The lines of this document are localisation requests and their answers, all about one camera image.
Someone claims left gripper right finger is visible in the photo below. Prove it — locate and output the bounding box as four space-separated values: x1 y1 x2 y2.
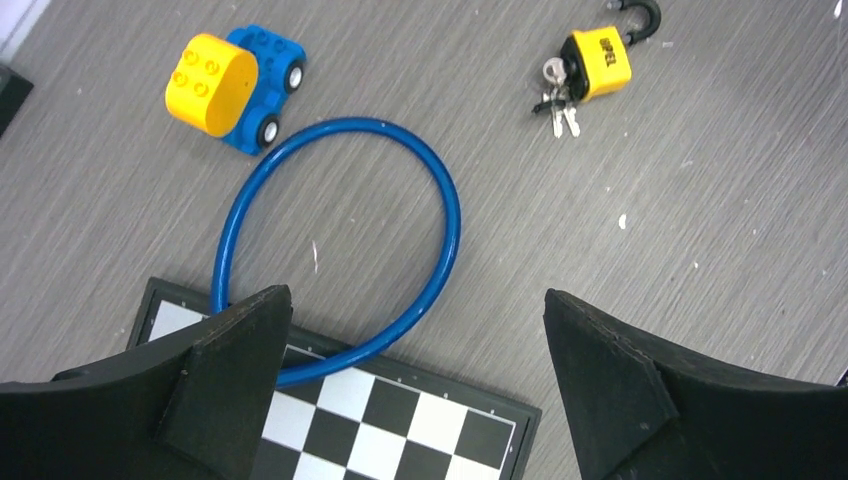
543 289 847 479

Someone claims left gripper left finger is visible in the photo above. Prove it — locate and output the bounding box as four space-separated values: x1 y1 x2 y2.
1 285 292 479

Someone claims blue ring hoop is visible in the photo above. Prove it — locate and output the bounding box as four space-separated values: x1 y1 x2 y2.
209 117 461 388

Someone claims silver key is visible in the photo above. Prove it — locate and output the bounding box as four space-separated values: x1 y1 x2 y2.
542 57 581 138

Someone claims yellow black padlock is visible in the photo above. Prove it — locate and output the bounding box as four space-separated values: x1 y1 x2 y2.
533 0 662 114

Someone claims black white chessboard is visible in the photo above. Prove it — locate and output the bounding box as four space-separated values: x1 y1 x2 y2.
125 276 543 480

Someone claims blue yellow toy car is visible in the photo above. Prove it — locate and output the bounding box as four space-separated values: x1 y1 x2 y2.
164 25 307 156

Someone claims small black square box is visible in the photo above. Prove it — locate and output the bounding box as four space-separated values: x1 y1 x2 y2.
0 63 34 136

